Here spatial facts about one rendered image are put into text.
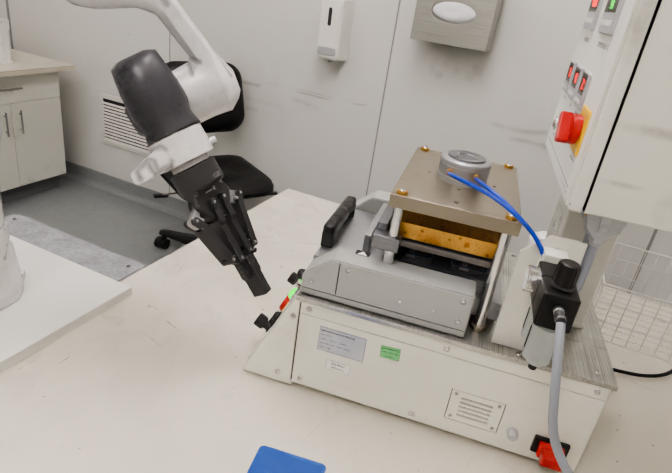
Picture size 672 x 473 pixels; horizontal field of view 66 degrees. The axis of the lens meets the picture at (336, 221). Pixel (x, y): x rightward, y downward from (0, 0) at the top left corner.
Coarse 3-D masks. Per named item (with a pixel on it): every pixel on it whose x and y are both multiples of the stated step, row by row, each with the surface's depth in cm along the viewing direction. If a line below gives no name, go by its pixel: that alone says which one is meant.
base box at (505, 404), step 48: (288, 336) 82; (336, 336) 80; (384, 336) 77; (336, 384) 83; (384, 384) 81; (432, 384) 78; (480, 384) 76; (528, 384) 73; (576, 384) 71; (480, 432) 79; (528, 432) 76; (576, 432) 74
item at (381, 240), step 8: (392, 208) 82; (384, 216) 79; (384, 224) 77; (376, 232) 76; (384, 232) 76; (376, 240) 76; (384, 240) 75; (392, 240) 75; (400, 240) 75; (376, 248) 78; (384, 248) 76; (392, 248) 75
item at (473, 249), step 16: (416, 224) 77; (432, 224) 78; (448, 224) 78; (464, 224) 79; (416, 240) 78; (432, 240) 77; (448, 240) 76; (464, 240) 75; (480, 240) 75; (496, 240) 75; (448, 256) 77; (464, 256) 76; (480, 256) 76
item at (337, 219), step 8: (344, 200) 94; (352, 200) 95; (344, 208) 91; (352, 208) 95; (336, 216) 87; (344, 216) 89; (352, 216) 97; (328, 224) 84; (336, 224) 85; (328, 232) 84; (336, 232) 86; (328, 240) 85
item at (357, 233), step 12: (384, 204) 95; (360, 216) 99; (372, 216) 100; (348, 228) 93; (360, 228) 94; (372, 228) 85; (336, 240) 88; (348, 240) 89; (360, 240) 90; (324, 252) 84; (372, 252) 86; (384, 252) 87; (492, 300) 77; (492, 312) 78
